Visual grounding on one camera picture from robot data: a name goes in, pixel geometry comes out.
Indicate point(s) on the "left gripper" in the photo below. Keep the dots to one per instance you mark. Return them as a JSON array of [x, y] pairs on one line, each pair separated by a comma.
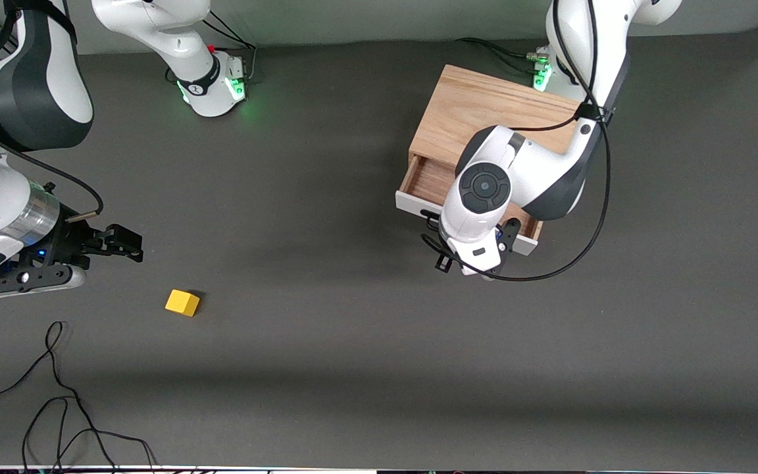
[[443, 263]]

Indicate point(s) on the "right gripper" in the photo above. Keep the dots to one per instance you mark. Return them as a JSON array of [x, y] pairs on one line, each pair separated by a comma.
[[68, 241]]

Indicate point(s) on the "dark grey table mat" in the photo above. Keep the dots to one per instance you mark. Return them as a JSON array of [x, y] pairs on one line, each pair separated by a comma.
[[353, 329]]

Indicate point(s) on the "wooden drawer cabinet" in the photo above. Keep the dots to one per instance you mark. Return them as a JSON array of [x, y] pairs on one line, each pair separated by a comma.
[[458, 112]]

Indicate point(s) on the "yellow block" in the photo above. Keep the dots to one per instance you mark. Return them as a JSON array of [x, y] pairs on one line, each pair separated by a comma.
[[181, 304]]

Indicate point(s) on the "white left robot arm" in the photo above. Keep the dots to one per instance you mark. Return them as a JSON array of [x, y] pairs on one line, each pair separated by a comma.
[[537, 164]]

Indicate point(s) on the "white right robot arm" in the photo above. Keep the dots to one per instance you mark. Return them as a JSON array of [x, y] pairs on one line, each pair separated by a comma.
[[185, 46]]

